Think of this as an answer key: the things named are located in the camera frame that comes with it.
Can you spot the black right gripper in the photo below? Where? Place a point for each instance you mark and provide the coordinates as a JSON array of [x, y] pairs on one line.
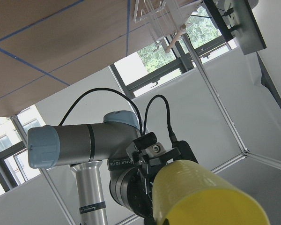
[[132, 176]]

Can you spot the yellow plastic cup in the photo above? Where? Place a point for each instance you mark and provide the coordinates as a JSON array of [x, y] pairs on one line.
[[185, 193]]

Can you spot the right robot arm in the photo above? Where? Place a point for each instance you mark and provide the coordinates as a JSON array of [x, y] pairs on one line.
[[83, 148]]

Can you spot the black laptop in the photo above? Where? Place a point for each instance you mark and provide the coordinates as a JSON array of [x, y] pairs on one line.
[[235, 19]]

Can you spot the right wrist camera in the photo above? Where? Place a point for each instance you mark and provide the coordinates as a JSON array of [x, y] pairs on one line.
[[185, 150]]

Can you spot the white wire cup rack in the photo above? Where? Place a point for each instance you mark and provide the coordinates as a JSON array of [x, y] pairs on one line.
[[166, 20]]

